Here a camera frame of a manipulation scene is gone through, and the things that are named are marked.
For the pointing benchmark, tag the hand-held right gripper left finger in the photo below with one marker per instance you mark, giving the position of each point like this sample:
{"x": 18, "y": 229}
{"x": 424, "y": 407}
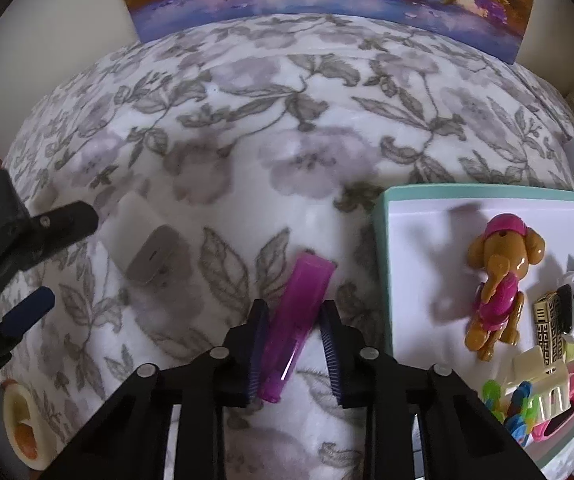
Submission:
{"x": 257, "y": 355}

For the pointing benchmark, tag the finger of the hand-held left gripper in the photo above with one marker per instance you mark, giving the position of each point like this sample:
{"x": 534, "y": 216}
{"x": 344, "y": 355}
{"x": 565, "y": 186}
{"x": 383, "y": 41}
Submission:
{"x": 62, "y": 222}
{"x": 27, "y": 312}

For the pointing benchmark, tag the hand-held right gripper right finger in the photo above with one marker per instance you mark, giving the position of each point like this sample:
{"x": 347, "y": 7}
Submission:
{"x": 329, "y": 355}

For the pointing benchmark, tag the purple clip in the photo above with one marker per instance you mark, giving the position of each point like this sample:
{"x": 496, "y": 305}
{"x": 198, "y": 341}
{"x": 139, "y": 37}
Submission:
{"x": 297, "y": 300}

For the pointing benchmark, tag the white charger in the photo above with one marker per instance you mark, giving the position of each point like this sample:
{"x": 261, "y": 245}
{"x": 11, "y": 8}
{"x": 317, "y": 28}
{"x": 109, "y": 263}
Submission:
{"x": 137, "y": 230}

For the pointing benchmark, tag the teal box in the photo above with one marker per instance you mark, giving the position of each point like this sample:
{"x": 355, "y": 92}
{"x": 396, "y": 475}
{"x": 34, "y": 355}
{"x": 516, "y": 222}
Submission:
{"x": 417, "y": 260}

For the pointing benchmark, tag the pink brown toy dog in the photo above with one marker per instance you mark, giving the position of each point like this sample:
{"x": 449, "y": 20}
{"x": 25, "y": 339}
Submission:
{"x": 499, "y": 285}

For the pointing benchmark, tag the colourful plastic block toy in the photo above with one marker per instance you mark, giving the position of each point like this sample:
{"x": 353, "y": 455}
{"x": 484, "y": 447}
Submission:
{"x": 514, "y": 405}

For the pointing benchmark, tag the cream hair claw clip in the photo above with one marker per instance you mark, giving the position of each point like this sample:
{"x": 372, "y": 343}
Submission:
{"x": 532, "y": 365}

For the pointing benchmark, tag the gold black patterned lighter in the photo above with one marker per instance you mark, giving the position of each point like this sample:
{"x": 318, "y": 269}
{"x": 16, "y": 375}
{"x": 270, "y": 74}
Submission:
{"x": 549, "y": 330}

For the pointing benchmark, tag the orange glue tube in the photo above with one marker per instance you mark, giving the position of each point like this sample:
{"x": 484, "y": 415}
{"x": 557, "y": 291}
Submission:
{"x": 17, "y": 405}

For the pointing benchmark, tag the grey floral blanket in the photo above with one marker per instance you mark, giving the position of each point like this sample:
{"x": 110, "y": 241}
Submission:
{"x": 267, "y": 135}

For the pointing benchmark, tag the floral painting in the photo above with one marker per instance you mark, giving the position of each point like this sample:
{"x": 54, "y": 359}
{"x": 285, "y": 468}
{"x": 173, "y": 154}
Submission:
{"x": 317, "y": 5}

